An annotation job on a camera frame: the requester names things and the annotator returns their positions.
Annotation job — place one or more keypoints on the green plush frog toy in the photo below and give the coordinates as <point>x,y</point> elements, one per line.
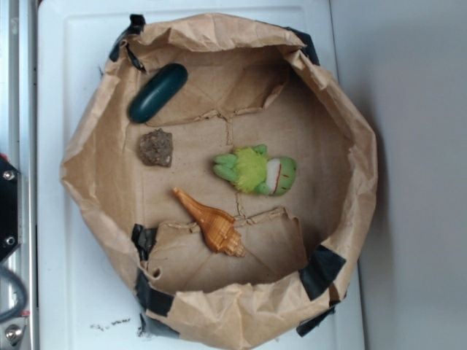
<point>252,170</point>

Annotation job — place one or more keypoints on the aluminium frame rail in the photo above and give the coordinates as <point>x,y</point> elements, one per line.
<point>18,143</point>

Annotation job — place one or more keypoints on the dark green capsule case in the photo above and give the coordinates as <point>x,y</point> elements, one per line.
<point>157,92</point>

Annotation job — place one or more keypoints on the brown paper bag tray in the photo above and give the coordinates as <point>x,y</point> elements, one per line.
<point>249,83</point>

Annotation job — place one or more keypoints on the brown rough rock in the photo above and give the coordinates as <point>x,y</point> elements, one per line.
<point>156,148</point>

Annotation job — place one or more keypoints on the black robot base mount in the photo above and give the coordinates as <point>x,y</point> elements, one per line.
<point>10,208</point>

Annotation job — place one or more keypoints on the orange spiral conch shell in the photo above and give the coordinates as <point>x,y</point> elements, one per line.
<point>216,225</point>

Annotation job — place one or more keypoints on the white plastic tray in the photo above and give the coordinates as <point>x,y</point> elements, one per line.
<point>83,302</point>

